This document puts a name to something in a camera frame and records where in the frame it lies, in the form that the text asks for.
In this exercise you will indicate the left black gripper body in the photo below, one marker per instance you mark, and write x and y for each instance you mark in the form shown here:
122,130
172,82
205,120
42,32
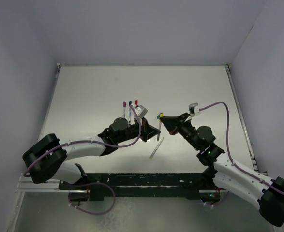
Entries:
132,131

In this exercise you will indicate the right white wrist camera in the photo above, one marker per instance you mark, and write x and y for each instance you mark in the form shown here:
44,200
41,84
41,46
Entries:
194,109

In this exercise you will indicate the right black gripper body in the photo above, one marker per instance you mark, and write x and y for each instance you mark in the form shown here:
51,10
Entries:
186,131

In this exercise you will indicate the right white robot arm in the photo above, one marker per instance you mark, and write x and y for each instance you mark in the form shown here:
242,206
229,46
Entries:
263,192

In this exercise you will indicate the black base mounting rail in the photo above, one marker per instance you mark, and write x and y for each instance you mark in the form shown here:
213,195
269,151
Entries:
97,186

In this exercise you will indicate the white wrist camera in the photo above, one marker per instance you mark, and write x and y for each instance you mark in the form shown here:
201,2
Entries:
140,110
194,109

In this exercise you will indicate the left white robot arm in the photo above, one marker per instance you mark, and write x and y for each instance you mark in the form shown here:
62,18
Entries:
48,158

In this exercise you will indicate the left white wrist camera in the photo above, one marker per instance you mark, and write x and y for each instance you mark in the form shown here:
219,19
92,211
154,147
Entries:
140,110

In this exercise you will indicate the yellow pen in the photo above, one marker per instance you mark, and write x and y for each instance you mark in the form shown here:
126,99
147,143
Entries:
159,128

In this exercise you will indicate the purple pen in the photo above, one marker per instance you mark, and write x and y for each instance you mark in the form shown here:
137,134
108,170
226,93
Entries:
124,112

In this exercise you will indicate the green pen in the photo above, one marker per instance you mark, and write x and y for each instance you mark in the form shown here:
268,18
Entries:
156,148

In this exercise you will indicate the blue pen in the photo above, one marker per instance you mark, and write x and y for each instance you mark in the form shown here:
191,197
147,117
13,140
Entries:
129,114

